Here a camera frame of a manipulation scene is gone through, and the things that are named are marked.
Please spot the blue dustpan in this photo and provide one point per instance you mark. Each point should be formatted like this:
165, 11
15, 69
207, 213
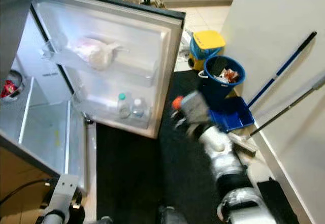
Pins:
233, 116

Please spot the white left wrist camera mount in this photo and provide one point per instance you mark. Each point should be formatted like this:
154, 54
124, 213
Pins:
65, 193

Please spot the grey fridge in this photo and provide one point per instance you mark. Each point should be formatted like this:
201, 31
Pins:
12, 21

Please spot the robot right leg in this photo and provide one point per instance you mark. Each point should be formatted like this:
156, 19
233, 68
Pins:
177, 216

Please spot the black grey mop pole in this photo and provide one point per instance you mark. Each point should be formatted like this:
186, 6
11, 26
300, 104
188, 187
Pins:
284, 109

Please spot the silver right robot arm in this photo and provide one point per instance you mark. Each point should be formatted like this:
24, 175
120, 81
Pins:
226, 168

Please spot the yellow lid blue bin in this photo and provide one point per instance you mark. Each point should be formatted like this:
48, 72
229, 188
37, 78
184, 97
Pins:
208, 40

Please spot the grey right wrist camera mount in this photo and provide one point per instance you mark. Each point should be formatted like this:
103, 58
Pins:
195, 107

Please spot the fridge door with shelves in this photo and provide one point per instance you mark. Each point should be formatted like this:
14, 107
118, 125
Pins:
142, 46

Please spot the red white wrapper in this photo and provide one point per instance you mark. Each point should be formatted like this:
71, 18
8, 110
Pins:
228, 75

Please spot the red food package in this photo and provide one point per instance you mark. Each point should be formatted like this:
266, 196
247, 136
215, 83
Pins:
10, 88

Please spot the black floor mat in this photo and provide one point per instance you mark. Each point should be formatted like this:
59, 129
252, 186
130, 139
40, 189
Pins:
132, 178

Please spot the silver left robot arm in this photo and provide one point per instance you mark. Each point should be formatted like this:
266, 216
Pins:
51, 219

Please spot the blue bucket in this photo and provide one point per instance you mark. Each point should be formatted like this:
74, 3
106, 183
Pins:
210, 88

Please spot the white plastic food bag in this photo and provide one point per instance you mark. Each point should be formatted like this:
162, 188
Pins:
96, 54

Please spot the green cap water bottle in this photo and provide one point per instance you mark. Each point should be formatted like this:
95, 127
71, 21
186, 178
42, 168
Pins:
123, 107

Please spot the black flat trash piece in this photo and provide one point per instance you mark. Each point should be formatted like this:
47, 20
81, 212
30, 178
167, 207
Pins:
218, 65

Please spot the orange cap clear bottle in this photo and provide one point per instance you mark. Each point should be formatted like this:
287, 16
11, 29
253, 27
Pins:
177, 102

